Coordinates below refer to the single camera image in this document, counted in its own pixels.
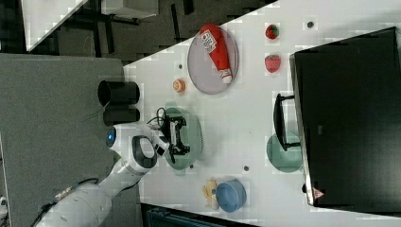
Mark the small black cylinder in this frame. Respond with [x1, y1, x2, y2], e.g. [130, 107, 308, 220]
[103, 109, 140, 126]

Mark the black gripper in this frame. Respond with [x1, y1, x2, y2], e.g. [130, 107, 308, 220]
[162, 115, 190, 164]

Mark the yellow toy food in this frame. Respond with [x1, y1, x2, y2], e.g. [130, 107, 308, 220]
[202, 178, 219, 210]

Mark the large black cylinder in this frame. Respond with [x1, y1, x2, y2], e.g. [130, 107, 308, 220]
[97, 80, 140, 106]

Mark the dark red strawberry toy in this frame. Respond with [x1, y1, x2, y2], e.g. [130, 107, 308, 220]
[265, 25, 279, 40]

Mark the black toaster oven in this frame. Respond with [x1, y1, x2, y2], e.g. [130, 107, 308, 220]
[273, 26, 401, 217]

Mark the green plastic strainer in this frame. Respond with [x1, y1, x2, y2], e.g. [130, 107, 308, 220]
[163, 102, 202, 176]

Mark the purple round plate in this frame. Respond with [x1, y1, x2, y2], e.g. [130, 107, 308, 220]
[187, 29, 238, 95]

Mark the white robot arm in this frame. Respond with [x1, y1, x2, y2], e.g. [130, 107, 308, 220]
[30, 115, 187, 227]

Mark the green round plate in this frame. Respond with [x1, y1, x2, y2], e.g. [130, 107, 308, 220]
[267, 134, 303, 173]

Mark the grey side table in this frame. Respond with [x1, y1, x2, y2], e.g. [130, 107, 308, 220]
[1, 54, 123, 227]

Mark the blue bowl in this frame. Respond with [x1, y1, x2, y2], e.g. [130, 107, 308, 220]
[215, 180, 247, 213]

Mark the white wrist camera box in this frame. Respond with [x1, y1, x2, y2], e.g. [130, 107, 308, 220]
[152, 131, 170, 156]

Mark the light red strawberry toy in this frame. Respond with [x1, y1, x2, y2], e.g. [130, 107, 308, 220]
[265, 54, 281, 73]

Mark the red ketchup bottle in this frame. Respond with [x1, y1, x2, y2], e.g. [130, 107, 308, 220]
[200, 24, 233, 84]

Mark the orange slice toy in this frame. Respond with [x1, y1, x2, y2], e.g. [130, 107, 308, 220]
[173, 79, 185, 93]

